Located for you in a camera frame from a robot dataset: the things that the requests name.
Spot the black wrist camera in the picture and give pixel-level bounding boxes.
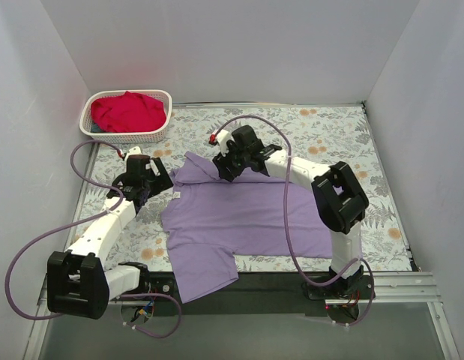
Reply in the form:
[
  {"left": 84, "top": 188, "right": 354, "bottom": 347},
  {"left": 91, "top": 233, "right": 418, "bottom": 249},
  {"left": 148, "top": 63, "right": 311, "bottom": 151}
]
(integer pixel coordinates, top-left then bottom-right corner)
[
  {"left": 232, "top": 125, "right": 264, "bottom": 153},
  {"left": 126, "top": 154, "right": 154, "bottom": 179}
]

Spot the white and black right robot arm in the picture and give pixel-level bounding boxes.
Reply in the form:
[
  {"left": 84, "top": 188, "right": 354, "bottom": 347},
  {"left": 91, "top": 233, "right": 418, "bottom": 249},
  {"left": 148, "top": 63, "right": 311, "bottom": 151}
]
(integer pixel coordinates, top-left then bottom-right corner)
[{"left": 212, "top": 145, "right": 370, "bottom": 289}]

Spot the red t shirt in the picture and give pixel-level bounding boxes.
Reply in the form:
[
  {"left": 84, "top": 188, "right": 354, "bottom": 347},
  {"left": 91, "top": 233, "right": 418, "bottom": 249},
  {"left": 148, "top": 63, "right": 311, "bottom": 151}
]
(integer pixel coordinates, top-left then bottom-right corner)
[{"left": 91, "top": 91, "right": 166, "bottom": 133}]

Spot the purple t shirt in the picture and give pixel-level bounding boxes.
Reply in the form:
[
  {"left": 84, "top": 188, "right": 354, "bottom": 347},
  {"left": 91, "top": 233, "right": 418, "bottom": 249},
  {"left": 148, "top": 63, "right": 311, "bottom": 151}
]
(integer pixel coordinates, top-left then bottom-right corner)
[{"left": 161, "top": 151, "right": 332, "bottom": 303}]

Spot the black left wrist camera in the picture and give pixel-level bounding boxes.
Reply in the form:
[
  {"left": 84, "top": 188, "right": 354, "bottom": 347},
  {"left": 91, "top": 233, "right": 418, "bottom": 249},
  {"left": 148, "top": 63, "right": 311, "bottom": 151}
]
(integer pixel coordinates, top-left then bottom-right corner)
[{"left": 126, "top": 154, "right": 154, "bottom": 179}]

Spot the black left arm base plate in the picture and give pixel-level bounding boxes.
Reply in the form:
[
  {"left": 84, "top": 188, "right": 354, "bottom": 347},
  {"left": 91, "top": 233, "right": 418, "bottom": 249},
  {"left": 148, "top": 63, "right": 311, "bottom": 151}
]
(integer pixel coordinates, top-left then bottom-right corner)
[{"left": 107, "top": 275, "right": 175, "bottom": 302}]

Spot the white plastic basket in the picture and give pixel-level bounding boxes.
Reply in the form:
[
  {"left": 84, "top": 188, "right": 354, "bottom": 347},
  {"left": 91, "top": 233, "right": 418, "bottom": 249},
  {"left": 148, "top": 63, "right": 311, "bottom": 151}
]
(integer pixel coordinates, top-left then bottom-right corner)
[{"left": 79, "top": 89, "right": 172, "bottom": 143}]

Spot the aluminium front frame rail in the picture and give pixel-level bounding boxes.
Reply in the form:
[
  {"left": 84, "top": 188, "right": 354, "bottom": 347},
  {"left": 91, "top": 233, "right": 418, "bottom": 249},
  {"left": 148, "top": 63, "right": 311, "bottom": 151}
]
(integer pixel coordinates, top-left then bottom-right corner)
[{"left": 39, "top": 272, "right": 442, "bottom": 305}]

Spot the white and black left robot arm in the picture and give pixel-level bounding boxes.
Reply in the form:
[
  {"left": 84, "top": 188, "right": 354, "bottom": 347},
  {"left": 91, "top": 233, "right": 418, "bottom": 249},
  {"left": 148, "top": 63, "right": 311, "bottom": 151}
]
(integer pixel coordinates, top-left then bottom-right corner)
[{"left": 46, "top": 154, "right": 173, "bottom": 320}]

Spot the floral patterned table mat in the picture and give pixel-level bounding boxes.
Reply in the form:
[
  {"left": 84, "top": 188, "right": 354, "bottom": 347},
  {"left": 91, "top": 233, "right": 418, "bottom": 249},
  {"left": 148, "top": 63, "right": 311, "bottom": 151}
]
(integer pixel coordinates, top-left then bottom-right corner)
[{"left": 78, "top": 105, "right": 412, "bottom": 272}]

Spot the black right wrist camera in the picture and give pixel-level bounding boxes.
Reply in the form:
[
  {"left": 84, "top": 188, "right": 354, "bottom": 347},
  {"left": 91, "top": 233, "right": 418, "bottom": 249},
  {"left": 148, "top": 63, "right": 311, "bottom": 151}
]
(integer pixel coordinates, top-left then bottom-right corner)
[{"left": 232, "top": 125, "right": 264, "bottom": 153}]

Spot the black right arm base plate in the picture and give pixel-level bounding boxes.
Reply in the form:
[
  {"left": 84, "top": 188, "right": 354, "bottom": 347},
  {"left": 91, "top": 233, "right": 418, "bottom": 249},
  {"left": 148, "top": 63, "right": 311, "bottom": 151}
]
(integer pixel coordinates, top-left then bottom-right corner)
[{"left": 301, "top": 275, "right": 375, "bottom": 300}]

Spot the teal cloth in basket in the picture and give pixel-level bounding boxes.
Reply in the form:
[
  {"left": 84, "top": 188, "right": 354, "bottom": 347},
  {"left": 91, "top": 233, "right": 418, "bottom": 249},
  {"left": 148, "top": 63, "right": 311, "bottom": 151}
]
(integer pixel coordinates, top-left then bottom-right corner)
[{"left": 90, "top": 123, "right": 104, "bottom": 134}]

